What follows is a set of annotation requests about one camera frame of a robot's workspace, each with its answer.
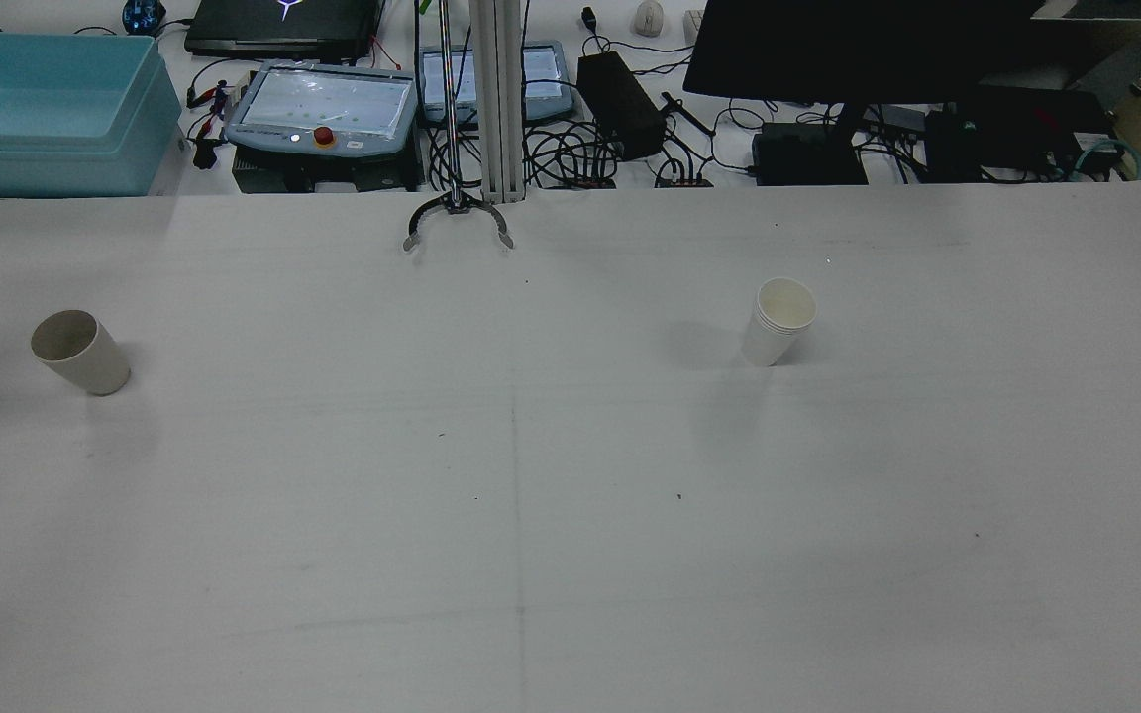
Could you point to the white paper cup stack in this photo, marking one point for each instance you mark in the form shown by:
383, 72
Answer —
769, 342

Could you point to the beige paper cup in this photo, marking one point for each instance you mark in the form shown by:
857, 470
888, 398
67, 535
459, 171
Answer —
95, 366

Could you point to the black USB hub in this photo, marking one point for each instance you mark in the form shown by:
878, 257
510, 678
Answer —
590, 181

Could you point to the power strip with red switches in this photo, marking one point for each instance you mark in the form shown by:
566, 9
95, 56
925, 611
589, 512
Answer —
684, 181

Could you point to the black power brick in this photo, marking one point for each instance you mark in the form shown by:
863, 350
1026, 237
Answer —
620, 104

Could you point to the grey blue teach pendant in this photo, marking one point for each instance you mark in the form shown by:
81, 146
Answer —
353, 139
546, 84

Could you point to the flat black box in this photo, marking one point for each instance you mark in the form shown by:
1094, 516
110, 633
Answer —
798, 158

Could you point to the black controller box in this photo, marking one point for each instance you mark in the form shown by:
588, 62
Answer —
273, 178

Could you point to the white computer mouse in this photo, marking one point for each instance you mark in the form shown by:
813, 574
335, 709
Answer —
648, 17

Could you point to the white keyboard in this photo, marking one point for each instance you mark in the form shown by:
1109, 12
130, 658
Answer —
692, 27

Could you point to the black monitor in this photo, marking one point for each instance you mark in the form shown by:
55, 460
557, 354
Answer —
828, 50

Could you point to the small black plug adapter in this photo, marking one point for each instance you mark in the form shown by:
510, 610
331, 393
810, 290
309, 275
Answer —
206, 155

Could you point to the plastic bag with clip leads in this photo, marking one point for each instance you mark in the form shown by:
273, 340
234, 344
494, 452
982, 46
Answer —
219, 99

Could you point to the black laptop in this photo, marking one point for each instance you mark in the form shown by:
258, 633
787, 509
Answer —
234, 35

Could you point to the black electronics box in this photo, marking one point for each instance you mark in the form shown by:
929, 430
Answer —
1016, 129

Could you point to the blue glowing round device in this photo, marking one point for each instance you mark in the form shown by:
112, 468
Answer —
143, 15

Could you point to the light blue plastic bin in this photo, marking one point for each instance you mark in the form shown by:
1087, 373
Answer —
55, 158

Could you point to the aluminium frame post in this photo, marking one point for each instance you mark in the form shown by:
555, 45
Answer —
497, 99

